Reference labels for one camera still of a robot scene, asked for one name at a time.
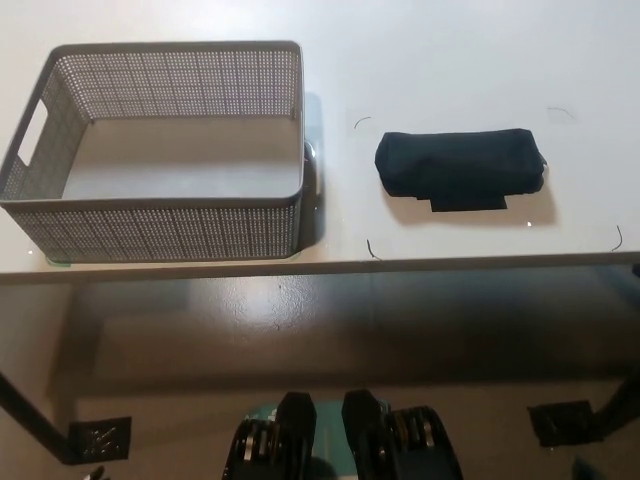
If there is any black metal table leg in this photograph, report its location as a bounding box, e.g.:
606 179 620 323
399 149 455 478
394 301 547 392
0 372 86 462
591 372 640 440

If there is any black ribbed robot body block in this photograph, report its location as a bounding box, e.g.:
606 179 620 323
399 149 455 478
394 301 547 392
227 391 322 480
341 388 454 480

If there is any grey perforated plastic basket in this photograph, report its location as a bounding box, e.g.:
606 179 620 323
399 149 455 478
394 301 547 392
0 39 307 264

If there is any black fabric pencil case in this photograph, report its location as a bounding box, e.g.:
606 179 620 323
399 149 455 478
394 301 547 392
374 127 552 218

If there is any black perforated foot plate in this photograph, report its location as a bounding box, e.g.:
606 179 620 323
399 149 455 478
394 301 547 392
527 399 597 448
67 415 133 462

